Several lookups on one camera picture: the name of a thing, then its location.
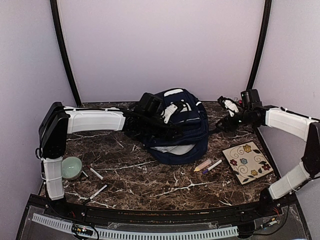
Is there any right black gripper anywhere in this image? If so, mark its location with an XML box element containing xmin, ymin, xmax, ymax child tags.
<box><xmin>216</xmin><ymin>109</ymin><xmax>256</xmax><ymax>134</ymax></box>

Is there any navy blue backpack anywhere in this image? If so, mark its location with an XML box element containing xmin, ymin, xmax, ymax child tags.
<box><xmin>124</xmin><ymin>87</ymin><xmax>210</xmax><ymax>165</ymax></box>

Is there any pink highlighter pen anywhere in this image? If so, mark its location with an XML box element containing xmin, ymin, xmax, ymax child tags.
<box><xmin>194</xmin><ymin>159</ymin><xmax>212</xmax><ymax>172</ymax></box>

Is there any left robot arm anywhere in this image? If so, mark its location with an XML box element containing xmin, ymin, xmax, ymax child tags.
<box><xmin>35</xmin><ymin>92</ymin><xmax>182</xmax><ymax>218</ymax></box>

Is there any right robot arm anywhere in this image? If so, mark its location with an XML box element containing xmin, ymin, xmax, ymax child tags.
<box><xmin>215</xmin><ymin>89</ymin><xmax>320</xmax><ymax>217</ymax></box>

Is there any floral square ceramic plate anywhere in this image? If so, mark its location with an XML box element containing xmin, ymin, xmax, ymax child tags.
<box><xmin>222</xmin><ymin>141</ymin><xmax>274</xmax><ymax>185</ymax></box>

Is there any blue capped white marker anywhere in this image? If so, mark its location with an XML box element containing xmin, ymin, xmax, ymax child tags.
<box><xmin>202</xmin><ymin>159</ymin><xmax>222</xmax><ymax>174</ymax></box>

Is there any red capped white marker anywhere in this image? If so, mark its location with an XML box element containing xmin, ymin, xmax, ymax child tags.
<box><xmin>87</xmin><ymin>165</ymin><xmax>104</xmax><ymax>181</ymax></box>

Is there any black capped white marker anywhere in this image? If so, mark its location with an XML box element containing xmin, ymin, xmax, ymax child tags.
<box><xmin>84</xmin><ymin>184</ymin><xmax>108</xmax><ymax>204</ymax></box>

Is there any small green circuit board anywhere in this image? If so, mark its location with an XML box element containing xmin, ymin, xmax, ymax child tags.
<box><xmin>71</xmin><ymin>224</ymin><xmax>93</xmax><ymax>235</ymax></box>

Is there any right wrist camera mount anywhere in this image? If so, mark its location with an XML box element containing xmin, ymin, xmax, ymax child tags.
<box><xmin>217</xmin><ymin>96</ymin><xmax>239</xmax><ymax>117</ymax></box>

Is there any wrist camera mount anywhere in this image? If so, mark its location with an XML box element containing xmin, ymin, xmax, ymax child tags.
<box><xmin>217</xmin><ymin>96</ymin><xmax>239</xmax><ymax>117</ymax></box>
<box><xmin>161</xmin><ymin>103</ymin><xmax>178</xmax><ymax>124</ymax></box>

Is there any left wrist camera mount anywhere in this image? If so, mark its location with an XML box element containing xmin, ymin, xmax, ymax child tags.
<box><xmin>161</xmin><ymin>103</ymin><xmax>178</xmax><ymax>124</ymax></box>

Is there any right black frame post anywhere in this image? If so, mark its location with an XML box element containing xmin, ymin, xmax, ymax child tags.
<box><xmin>246</xmin><ymin>0</ymin><xmax>273</xmax><ymax>90</ymax></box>

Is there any black frame post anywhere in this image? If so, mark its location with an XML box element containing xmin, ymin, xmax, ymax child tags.
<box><xmin>49</xmin><ymin>0</ymin><xmax>82</xmax><ymax>107</ymax></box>
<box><xmin>246</xmin><ymin>0</ymin><xmax>273</xmax><ymax>90</ymax></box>

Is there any black front rail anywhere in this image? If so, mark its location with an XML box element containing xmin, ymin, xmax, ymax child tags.
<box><xmin>64</xmin><ymin>201</ymin><xmax>260</xmax><ymax>224</ymax></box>

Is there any white slotted cable duct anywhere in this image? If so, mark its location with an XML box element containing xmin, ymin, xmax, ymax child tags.
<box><xmin>31</xmin><ymin>213</ymin><xmax>239</xmax><ymax>240</ymax></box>

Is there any left black frame post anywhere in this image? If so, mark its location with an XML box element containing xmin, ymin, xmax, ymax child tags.
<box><xmin>49</xmin><ymin>0</ymin><xmax>82</xmax><ymax>107</ymax></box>

